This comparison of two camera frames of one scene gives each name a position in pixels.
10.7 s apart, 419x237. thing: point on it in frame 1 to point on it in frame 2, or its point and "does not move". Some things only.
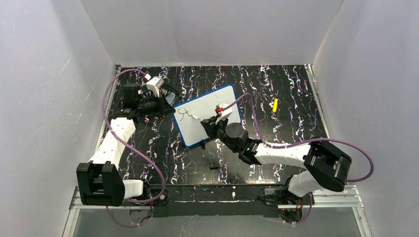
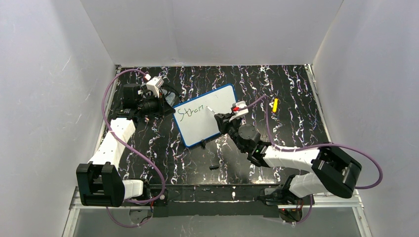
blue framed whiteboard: [203, 106] does not move
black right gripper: [210, 123] to [224, 121]
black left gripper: [165, 103] does not move
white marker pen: [196, 117] to [211, 110]
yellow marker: [275, 105] does not move
